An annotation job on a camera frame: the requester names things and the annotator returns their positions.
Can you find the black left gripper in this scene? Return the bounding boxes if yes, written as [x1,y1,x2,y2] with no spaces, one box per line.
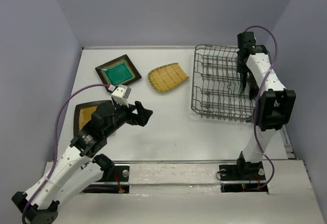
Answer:
[105,99,153,137]

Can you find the black floral square plate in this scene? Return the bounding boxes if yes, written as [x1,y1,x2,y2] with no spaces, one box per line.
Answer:
[249,73,259,99]

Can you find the dark teal square plate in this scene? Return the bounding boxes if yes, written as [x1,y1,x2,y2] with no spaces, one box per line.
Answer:
[240,70,249,94]

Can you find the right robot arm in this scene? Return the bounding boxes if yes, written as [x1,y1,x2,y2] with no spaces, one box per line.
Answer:
[235,31,296,179]

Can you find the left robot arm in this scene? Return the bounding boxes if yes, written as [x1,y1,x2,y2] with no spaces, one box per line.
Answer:
[12,101,153,223]

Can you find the green yellow woven-pattern plate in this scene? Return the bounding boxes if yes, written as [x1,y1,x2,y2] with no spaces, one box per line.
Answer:
[147,63,190,93]

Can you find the black plate with green centre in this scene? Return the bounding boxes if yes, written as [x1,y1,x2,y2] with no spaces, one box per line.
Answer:
[95,55,142,86]

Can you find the black plate with yellow centre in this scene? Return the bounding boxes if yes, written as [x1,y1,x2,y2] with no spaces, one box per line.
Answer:
[73,100,112,137]

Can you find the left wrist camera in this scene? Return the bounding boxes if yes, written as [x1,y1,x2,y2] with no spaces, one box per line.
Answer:
[111,85,131,107]

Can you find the grey wire dish rack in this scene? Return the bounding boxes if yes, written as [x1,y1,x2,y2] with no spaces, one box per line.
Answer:
[191,44,255,123]

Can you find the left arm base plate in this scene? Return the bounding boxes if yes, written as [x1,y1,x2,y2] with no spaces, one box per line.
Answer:
[82,164,130,194]

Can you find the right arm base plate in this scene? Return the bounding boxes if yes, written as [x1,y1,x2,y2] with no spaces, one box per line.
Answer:
[216,163,268,193]

